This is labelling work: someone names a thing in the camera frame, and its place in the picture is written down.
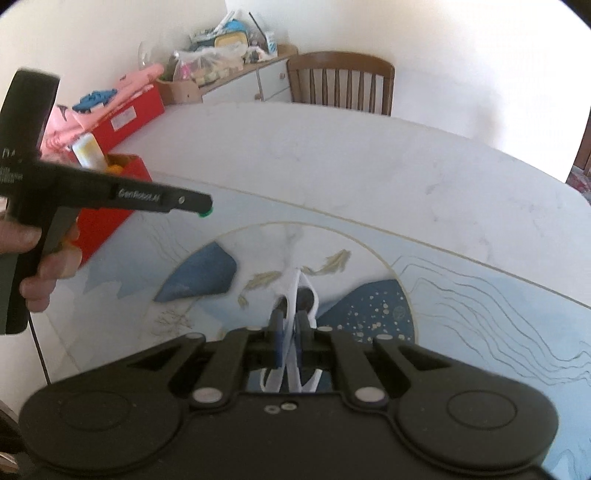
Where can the white sunglasses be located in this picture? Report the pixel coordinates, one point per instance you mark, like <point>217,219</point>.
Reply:
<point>299,305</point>

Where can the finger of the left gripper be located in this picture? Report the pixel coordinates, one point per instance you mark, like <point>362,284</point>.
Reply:
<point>186,200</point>

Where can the orange fruit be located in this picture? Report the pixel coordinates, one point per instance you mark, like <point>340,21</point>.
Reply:
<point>115,169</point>

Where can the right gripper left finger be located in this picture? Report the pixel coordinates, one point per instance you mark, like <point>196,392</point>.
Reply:
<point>227,363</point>

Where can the plastic bag with items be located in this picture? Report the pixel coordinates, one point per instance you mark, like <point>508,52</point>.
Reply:
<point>209,64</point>

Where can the pink cloth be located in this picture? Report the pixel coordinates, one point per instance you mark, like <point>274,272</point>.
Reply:
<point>65,125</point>

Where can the wooden chair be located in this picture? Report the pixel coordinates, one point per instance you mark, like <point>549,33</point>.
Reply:
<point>346,80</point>

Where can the small green object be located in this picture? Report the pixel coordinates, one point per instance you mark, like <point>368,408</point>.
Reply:
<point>205,213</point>

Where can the white yellow bottle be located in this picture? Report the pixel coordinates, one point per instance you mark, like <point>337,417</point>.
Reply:
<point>89,154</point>

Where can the white wooden cabinet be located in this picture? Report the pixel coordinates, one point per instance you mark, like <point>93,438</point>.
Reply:
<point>261,82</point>

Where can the blue cloth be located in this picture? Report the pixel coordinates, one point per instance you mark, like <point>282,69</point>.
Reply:
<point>93,100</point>

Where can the red cardboard box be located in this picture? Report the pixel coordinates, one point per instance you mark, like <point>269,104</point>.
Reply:
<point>128,118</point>

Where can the person left hand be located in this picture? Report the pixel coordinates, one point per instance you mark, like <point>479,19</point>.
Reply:
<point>61,264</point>

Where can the clear glass jar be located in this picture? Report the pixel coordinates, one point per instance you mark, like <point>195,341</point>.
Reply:
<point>151,52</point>

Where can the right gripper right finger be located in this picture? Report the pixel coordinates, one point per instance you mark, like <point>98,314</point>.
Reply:
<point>355,368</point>

